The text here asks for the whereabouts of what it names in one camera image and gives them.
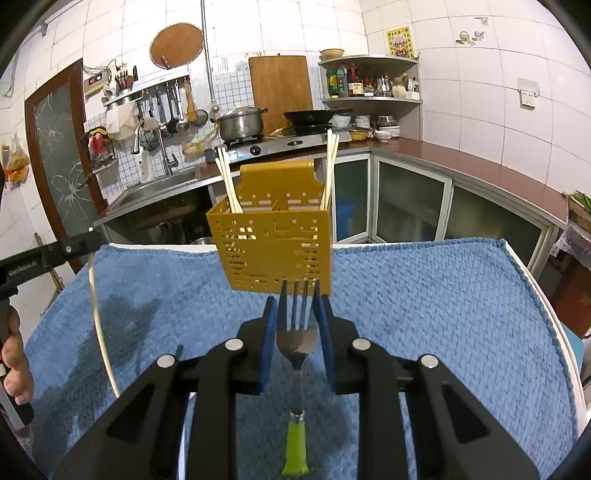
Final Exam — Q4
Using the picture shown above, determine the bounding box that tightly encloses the yellow perforated utensil holder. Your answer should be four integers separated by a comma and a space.
206, 161, 334, 296

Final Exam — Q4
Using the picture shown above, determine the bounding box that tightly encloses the wire wall basket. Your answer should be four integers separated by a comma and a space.
83, 127, 118, 175

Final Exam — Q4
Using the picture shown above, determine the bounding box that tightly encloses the metal wall pipe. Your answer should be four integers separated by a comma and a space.
201, 0, 218, 112

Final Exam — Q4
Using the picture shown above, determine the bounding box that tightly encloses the round wooden board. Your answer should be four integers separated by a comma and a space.
149, 22, 205, 70

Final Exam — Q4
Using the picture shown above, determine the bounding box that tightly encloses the black wok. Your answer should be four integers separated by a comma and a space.
283, 107, 354, 128

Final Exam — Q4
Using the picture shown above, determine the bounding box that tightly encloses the stack of white bowls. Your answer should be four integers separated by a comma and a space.
375, 115, 402, 140

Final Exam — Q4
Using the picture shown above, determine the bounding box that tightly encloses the white hanging cloth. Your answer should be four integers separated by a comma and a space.
106, 104, 141, 140

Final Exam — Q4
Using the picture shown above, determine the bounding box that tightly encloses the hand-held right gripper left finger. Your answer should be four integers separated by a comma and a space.
53, 298, 279, 480

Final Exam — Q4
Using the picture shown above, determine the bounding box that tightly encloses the square glass cabinet door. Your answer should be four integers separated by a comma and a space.
372, 157, 453, 244

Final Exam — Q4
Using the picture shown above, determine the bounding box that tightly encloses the dark sauce bottle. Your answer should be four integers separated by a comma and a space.
348, 63, 365, 97

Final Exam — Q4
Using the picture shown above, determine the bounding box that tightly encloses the steel sink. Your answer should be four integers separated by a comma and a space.
108, 166, 204, 209

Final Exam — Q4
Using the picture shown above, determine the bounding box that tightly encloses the person's left hand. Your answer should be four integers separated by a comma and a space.
1, 307, 35, 407

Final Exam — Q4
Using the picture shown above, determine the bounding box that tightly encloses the yellow hose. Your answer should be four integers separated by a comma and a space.
182, 124, 218, 156

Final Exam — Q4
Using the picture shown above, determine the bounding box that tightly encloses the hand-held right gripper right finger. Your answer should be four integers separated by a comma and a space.
313, 295, 541, 480

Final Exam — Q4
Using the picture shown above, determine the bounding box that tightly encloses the narrow glass cabinet door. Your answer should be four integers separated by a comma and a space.
330, 154, 372, 243

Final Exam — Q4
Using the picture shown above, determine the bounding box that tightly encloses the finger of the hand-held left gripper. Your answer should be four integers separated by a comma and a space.
44, 230, 103, 269

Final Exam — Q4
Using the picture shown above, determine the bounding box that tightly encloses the steel knife holder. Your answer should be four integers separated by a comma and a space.
113, 65, 139, 92

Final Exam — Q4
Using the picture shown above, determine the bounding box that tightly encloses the steel pot with lid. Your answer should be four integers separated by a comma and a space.
216, 106, 269, 141

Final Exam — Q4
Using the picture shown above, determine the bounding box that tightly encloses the steel wall rack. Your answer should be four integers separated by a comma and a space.
102, 74, 191, 108

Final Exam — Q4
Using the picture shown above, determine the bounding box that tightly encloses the blue knitted towel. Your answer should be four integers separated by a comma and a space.
23, 237, 578, 480

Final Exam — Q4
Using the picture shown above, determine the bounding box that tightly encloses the wide glass cabinet door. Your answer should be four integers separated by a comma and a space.
443, 182, 561, 278

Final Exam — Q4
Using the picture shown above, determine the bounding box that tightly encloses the steel gas stove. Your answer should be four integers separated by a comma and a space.
226, 129, 352, 162

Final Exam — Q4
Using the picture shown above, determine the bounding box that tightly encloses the rectangular wooden cutting board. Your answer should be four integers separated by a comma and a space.
248, 55, 314, 134

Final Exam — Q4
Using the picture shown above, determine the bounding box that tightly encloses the steel ladle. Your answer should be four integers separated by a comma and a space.
172, 83, 190, 132

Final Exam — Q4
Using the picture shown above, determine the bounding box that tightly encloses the wooden spatula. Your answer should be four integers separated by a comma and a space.
185, 78, 198, 123

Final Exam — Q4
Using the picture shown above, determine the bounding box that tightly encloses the green handled steel fork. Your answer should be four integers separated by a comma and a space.
276, 278, 320, 477

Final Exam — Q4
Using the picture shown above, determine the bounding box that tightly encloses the steel faucet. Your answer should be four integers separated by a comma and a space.
130, 117, 178, 176

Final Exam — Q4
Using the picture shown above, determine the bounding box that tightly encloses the hanging plastic bag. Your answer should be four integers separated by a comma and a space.
2, 136, 31, 188

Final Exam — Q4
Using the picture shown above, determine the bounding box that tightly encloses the white wall socket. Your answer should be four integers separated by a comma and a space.
517, 78, 541, 110

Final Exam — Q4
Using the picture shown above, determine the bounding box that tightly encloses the yellow wall poster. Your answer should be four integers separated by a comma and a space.
386, 26, 415, 59

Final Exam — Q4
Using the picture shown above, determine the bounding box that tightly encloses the white electrical box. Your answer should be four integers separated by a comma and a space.
83, 71, 114, 97

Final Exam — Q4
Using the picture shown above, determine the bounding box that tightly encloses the brown frosted glass door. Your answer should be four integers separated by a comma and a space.
25, 59, 109, 241

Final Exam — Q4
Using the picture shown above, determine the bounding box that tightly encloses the grey corner shelf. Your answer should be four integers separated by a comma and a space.
318, 55, 423, 141

